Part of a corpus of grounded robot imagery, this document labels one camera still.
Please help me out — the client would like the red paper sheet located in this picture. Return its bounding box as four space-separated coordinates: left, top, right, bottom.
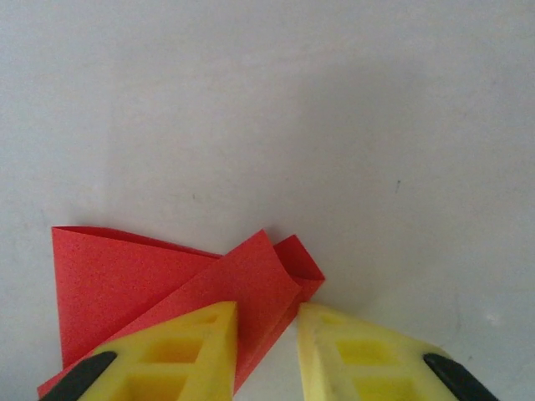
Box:
36 225 326 401

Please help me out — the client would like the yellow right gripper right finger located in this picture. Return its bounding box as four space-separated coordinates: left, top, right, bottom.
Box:
296 302 502 401

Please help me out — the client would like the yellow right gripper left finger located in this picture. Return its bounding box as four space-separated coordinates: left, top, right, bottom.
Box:
47 300 238 401

